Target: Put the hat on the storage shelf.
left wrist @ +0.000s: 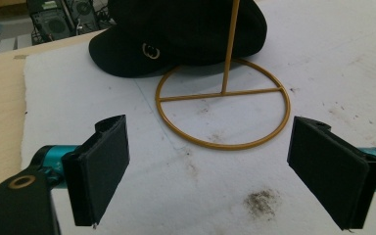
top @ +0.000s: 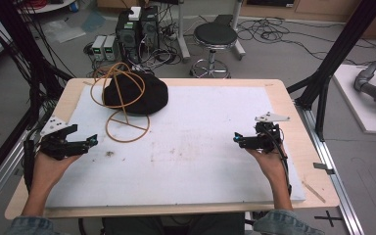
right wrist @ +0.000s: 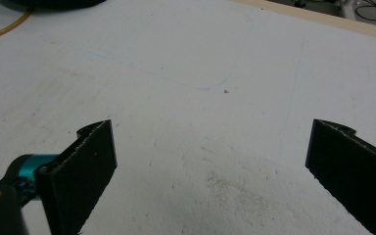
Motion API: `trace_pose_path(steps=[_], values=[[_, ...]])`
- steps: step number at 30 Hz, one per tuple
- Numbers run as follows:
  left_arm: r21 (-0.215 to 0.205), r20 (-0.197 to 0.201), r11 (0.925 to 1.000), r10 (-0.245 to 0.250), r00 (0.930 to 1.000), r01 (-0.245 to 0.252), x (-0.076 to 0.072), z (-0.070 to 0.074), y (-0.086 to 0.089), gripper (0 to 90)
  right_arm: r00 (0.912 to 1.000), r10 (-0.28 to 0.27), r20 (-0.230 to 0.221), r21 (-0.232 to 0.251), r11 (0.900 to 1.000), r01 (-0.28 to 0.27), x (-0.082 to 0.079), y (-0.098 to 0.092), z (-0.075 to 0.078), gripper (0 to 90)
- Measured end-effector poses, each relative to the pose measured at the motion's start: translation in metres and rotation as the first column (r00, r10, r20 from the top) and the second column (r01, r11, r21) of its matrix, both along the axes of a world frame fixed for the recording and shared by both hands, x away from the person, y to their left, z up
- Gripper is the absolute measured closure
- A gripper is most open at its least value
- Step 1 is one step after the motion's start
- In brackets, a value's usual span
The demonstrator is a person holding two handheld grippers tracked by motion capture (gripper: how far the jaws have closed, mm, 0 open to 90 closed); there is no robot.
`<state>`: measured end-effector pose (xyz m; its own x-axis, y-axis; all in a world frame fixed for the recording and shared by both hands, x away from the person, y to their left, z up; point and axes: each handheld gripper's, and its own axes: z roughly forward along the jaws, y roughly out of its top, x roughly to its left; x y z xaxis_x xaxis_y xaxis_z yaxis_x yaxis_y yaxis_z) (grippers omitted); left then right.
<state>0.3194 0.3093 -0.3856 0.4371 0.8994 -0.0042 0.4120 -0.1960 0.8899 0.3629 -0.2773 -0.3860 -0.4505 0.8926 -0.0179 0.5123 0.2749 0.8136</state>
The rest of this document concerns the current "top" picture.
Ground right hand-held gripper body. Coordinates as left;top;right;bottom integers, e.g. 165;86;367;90
254;111;291;155

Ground denim jacket sleeve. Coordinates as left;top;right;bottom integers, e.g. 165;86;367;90
252;209;326;235
3;213;71;235

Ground tangle of black floor cables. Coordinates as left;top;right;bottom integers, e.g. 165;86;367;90
236;16;376;68

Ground person's right hand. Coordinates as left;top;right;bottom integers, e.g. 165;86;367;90
244;145;290;192

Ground black computer tower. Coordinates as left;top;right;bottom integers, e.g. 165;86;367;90
139;5;161;51
115;11;142;64

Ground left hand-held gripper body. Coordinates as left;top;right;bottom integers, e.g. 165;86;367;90
38;116;90;162

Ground thin wooden stick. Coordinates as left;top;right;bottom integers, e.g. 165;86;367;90
301;180;327;204

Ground clear plastic sheet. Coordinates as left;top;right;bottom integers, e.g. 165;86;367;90
41;19;87;44

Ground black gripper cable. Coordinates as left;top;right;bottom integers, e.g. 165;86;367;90
23;139;36;194
263;124;294;198

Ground white box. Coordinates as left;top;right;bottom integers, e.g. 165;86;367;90
128;6;143;22

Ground white platform board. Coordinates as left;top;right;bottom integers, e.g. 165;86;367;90
332;64;376;136

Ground white foam mat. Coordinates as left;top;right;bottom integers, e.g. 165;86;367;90
45;84;307;209

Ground black round stool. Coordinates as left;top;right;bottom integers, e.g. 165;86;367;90
190;22;240;79

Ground aluminium rail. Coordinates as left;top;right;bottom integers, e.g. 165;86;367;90
294;99;366;235
0;107;53;219

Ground grey power supply unit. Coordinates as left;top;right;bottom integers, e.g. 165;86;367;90
103;34;119;62
90;34;108;62

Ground person's dark trousers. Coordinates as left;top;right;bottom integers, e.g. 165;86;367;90
101;212;247;235

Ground tan rubber tube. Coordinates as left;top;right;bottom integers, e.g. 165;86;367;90
90;62;152;144

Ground small metal bracket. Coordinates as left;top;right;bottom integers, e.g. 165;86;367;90
312;162;336;175

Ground person's left hand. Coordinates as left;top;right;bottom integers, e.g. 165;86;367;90
33;152;82;194

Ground black cloth hat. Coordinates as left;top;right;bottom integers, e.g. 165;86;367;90
103;71;169;117

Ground black metal frame strut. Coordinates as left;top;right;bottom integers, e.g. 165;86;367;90
286;0;376;142
0;0;74;194

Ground white stand leg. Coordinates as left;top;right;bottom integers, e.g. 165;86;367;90
230;0;247;62
175;0;192;64

